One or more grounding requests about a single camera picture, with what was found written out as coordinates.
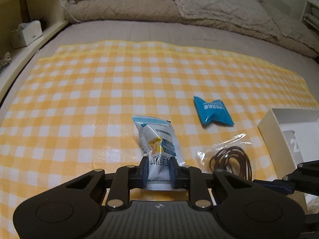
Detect bagged brown cable coil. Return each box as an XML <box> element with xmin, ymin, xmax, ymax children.
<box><xmin>196</xmin><ymin>133</ymin><xmax>254</xmax><ymax>181</ymax></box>

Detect white cardboard box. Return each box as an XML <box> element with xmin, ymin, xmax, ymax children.
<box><xmin>257</xmin><ymin>107</ymin><xmax>319</xmax><ymax>205</ymax></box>

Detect grey bed sheet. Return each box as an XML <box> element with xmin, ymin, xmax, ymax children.
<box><xmin>1</xmin><ymin>21</ymin><xmax>318</xmax><ymax>118</ymax></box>

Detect beige quilted duvet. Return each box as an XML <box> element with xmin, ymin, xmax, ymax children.
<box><xmin>61</xmin><ymin>0</ymin><xmax>318</xmax><ymax>58</ymax></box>

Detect white tissue box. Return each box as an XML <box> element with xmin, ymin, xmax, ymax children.
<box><xmin>10</xmin><ymin>20</ymin><xmax>43</xmax><ymax>49</ymax></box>

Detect white charging cable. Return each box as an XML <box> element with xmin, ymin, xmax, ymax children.
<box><xmin>60</xmin><ymin>0</ymin><xmax>86</xmax><ymax>23</ymax></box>

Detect yellow white checkered cloth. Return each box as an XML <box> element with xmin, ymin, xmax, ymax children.
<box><xmin>1</xmin><ymin>40</ymin><xmax>318</xmax><ymax>238</ymax></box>

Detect wooden side shelf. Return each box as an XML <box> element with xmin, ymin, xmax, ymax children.
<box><xmin>1</xmin><ymin>0</ymin><xmax>68</xmax><ymax>98</ymax></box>

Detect blue foil packet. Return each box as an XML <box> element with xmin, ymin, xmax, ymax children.
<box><xmin>194</xmin><ymin>96</ymin><xmax>234</xmax><ymax>126</ymax></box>

